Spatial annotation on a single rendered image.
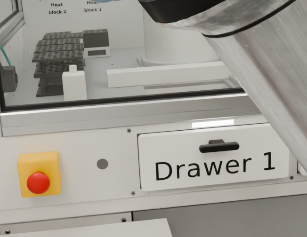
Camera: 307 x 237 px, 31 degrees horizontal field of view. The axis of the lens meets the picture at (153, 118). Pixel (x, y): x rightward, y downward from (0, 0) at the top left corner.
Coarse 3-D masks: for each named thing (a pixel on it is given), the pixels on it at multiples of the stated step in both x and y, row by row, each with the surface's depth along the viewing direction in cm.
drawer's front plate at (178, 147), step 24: (144, 144) 103; (168, 144) 103; (192, 144) 104; (240, 144) 105; (264, 144) 106; (144, 168) 104; (168, 168) 105; (192, 168) 105; (240, 168) 107; (288, 168) 108
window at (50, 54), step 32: (0, 0) 96; (32, 0) 96; (64, 0) 97; (128, 0) 98; (0, 32) 97; (32, 32) 98; (64, 32) 99; (96, 32) 99; (128, 32) 100; (160, 32) 101; (192, 32) 102; (0, 64) 99; (32, 64) 100; (64, 64) 100; (96, 64) 101; (128, 64) 102; (160, 64) 102; (192, 64) 103; (224, 64) 104; (32, 96) 101; (64, 96) 102; (96, 96) 103; (128, 96) 103
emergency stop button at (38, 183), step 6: (36, 174) 96; (42, 174) 97; (30, 180) 96; (36, 180) 96; (42, 180) 97; (48, 180) 97; (30, 186) 97; (36, 186) 97; (42, 186) 97; (48, 186) 97; (36, 192) 97; (42, 192) 97
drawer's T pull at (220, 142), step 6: (204, 144) 101; (210, 144) 101; (216, 144) 101; (222, 144) 101; (228, 144) 101; (234, 144) 101; (204, 150) 101; (210, 150) 101; (216, 150) 101; (222, 150) 101; (228, 150) 101
